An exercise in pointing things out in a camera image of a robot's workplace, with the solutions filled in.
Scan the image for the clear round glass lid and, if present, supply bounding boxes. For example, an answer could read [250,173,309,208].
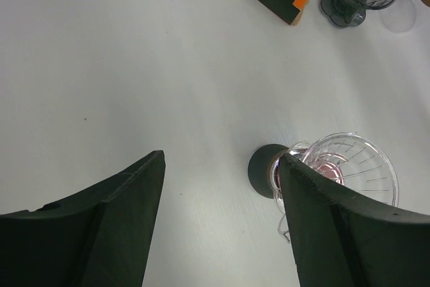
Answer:
[379,0,417,34]

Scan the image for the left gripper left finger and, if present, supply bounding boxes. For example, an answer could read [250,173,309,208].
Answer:
[1,151,165,286]

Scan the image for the glass carafe with red rim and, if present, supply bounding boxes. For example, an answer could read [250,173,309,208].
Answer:
[247,144,340,200]

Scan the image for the clear glass dripper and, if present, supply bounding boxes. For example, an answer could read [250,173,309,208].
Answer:
[268,132,399,242]

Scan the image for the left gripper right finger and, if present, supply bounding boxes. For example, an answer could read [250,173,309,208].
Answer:
[279,154,429,286]

